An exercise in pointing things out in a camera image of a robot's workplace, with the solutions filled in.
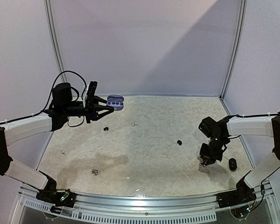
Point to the black oval charging case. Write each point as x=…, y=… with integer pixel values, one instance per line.
x=232, y=164

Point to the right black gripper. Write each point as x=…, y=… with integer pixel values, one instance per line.
x=208, y=158

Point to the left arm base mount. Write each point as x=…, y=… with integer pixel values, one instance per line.
x=60, y=198

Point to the left aluminium frame post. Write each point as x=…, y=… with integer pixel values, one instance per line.
x=53, y=34

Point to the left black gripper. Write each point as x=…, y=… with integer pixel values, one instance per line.
x=92, y=111

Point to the purple earbud charging case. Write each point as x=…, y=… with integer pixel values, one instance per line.
x=115, y=101

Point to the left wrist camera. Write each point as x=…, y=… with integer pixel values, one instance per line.
x=89, y=94

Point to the aluminium frame post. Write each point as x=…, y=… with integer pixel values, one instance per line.
x=53, y=34
x=235, y=48

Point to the right aluminium frame post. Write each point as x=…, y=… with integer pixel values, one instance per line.
x=235, y=48

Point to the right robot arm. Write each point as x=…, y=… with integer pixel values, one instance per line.
x=220, y=133

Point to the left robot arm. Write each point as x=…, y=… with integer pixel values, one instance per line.
x=62, y=106

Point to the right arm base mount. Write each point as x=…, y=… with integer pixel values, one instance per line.
x=242, y=194

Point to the aluminium front rail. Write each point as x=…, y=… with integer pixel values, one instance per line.
x=103, y=209

